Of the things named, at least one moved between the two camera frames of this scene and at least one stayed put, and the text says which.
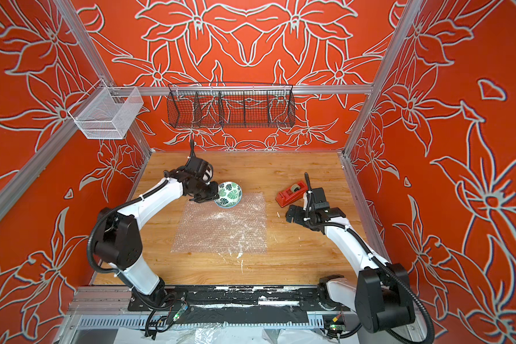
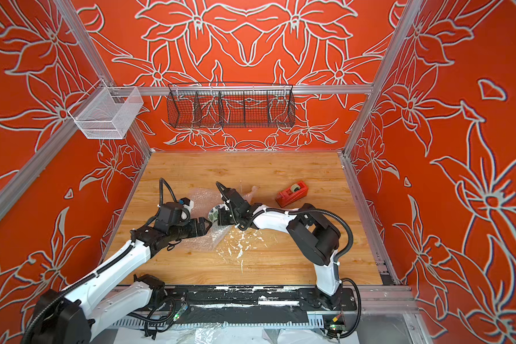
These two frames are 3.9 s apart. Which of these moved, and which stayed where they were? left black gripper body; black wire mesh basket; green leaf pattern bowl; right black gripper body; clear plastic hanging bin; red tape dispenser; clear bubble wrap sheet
Moved: left black gripper body; green leaf pattern bowl; right black gripper body; clear bubble wrap sheet
Stayed: red tape dispenser; black wire mesh basket; clear plastic hanging bin
